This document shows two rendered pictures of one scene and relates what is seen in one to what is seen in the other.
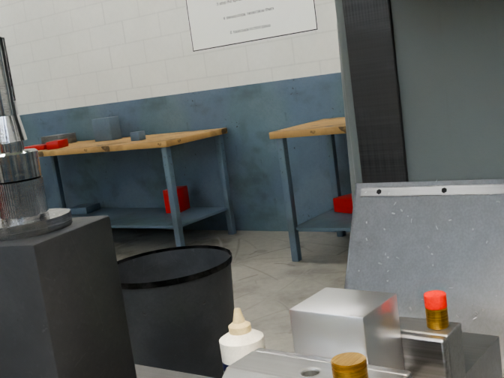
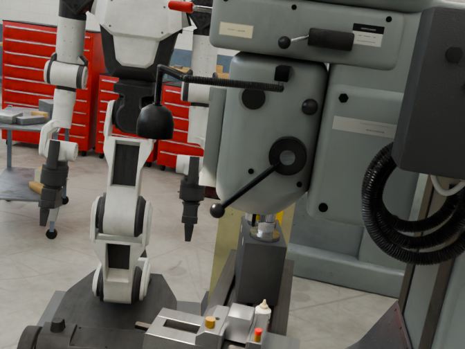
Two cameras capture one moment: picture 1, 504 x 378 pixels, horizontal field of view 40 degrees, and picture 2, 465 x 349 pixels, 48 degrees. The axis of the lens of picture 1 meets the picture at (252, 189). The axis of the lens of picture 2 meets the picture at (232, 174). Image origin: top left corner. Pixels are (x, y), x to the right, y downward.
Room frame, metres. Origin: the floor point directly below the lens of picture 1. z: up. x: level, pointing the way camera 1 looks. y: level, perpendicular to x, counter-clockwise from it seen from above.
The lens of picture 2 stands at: (-0.07, -0.94, 1.66)
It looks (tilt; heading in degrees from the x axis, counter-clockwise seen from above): 15 degrees down; 61
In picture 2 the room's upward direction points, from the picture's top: 8 degrees clockwise
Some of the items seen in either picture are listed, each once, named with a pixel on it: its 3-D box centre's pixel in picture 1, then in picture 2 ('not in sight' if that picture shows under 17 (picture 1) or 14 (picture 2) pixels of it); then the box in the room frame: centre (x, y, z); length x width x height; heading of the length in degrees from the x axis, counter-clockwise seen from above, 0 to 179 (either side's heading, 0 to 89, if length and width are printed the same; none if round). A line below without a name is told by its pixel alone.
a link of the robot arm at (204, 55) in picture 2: not in sight; (202, 69); (0.66, 0.70, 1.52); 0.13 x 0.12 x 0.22; 157
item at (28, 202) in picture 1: (19, 190); (266, 223); (0.70, 0.23, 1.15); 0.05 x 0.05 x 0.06
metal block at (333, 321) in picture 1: (347, 340); (239, 323); (0.48, -0.05, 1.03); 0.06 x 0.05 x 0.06; 52
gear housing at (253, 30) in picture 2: not in sight; (305, 31); (0.52, -0.07, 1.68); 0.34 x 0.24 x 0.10; 144
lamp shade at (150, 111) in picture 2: not in sight; (156, 120); (0.26, 0.00, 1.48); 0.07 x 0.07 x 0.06
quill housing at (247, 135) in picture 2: not in sight; (270, 133); (0.49, -0.05, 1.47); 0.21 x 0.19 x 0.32; 54
